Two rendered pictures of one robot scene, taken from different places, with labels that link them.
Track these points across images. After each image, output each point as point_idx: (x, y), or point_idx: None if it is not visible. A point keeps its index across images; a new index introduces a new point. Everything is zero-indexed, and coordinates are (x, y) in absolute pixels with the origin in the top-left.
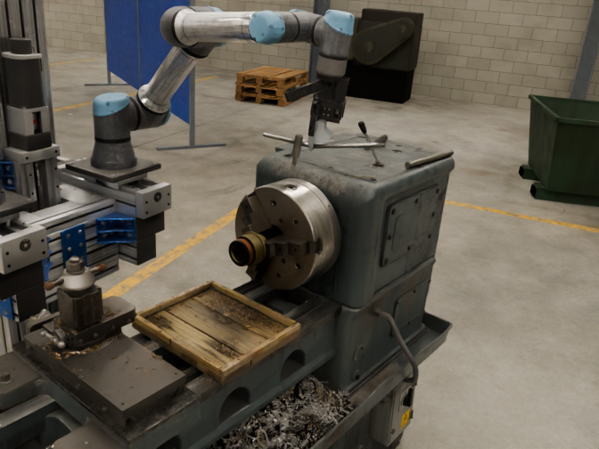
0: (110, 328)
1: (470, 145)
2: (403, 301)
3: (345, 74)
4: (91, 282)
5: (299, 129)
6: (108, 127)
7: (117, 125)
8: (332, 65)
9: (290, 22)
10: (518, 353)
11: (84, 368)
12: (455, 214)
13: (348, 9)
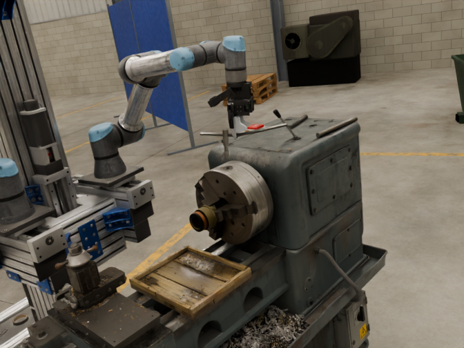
0: (107, 290)
1: (413, 105)
2: (340, 239)
3: (305, 69)
4: (87, 259)
5: (274, 119)
6: (101, 148)
7: (106, 146)
8: (235, 75)
9: (197, 52)
10: (463, 266)
11: (90, 320)
12: (403, 162)
13: (300, 19)
